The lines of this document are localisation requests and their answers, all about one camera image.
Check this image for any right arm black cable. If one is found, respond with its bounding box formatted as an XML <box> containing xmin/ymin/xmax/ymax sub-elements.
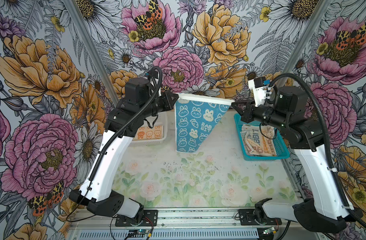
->
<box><xmin>268</xmin><ymin>72</ymin><xmax>366</xmax><ymax>240</ymax></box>

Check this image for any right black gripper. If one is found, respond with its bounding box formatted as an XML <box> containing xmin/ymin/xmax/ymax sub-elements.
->
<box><xmin>231</xmin><ymin>99</ymin><xmax>290</xmax><ymax>130</ymax></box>

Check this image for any right aluminium corner post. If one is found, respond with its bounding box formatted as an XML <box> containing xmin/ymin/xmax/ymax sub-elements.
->
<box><xmin>281</xmin><ymin>0</ymin><xmax>331</xmax><ymax>74</ymax></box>

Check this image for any aluminium front rail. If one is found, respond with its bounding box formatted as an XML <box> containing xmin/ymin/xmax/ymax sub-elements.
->
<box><xmin>66</xmin><ymin>207</ymin><xmax>327</xmax><ymax>240</ymax></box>

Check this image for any aluminium corner post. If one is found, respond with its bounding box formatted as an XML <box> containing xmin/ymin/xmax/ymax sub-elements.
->
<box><xmin>65</xmin><ymin>1</ymin><xmax>119</xmax><ymax>106</ymax></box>
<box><xmin>281</xmin><ymin>0</ymin><xmax>331</xmax><ymax>74</ymax></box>

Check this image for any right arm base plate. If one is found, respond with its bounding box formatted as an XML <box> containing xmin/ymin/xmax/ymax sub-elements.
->
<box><xmin>234</xmin><ymin>209</ymin><xmax>282</xmax><ymax>226</ymax></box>

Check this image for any green circuit board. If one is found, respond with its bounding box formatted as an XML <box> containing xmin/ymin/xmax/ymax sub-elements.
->
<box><xmin>129</xmin><ymin>229</ymin><xmax>151</xmax><ymax>237</ymax></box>

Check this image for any teal plastic basket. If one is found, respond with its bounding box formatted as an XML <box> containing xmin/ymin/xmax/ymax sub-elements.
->
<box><xmin>234</xmin><ymin>114</ymin><xmax>290</xmax><ymax>161</ymax></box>

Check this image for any pink and cream towel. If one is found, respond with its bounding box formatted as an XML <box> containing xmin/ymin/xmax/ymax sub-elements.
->
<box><xmin>240</xmin><ymin>124</ymin><xmax>277</xmax><ymax>157</ymax></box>

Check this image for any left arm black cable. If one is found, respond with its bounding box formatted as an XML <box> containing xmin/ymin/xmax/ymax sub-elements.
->
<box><xmin>65</xmin><ymin>66</ymin><xmax>163</xmax><ymax>223</ymax></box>

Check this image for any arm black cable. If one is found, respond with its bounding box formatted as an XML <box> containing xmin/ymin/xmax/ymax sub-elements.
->
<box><xmin>65</xmin><ymin>66</ymin><xmax>163</xmax><ymax>223</ymax></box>
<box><xmin>268</xmin><ymin>72</ymin><xmax>366</xmax><ymax>240</ymax></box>

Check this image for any left aluminium corner post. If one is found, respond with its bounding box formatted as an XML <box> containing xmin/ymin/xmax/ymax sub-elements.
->
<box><xmin>65</xmin><ymin>1</ymin><xmax>119</xmax><ymax>106</ymax></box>

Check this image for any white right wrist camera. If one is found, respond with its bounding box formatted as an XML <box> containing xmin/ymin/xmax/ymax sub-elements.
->
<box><xmin>247</xmin><ymin>77</ymin><xmax>275</xmax><ymax>107</ymax></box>

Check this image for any white plastic basket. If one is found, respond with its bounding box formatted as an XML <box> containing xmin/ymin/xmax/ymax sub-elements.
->
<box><xmin>130</xmin><ymin>113</ymin><xmax>168</xmax><ymax>147</ymax></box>

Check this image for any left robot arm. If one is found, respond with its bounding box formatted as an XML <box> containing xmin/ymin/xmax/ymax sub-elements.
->
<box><xmin>69</xmin><ymin>76</ymin><xmax>179</xmax><ymax>225</ymax></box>

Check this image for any blue and cream towel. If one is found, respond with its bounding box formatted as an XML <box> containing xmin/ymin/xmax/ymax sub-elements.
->
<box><xmin>175</xmin><ymin>93</ymin><xmax>234</xmax><ymax>153</ymax></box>

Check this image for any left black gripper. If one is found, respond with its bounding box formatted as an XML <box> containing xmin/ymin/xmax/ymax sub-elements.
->
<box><xmin>140</xmin><ymin>90</ymin><xmax>179</xmax><ymax>117</ymax></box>

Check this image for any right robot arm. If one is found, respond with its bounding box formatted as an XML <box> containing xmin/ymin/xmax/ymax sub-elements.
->
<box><xmin>231</xmin><ymin>87</ymin><xmax>363</xmax><ymax>234</ymax></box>

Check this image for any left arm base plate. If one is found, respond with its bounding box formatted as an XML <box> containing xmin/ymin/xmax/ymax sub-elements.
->
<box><xmin>115</xmin><ymin>210</ymin><xmax>159</xmax><ymax>227</ymax></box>

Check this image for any orange patterned towel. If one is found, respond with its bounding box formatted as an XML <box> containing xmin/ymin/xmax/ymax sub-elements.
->
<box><xmin>134</xmin><ymin>125</ymin><xmax>164</xmax><ymax>141</ymax></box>

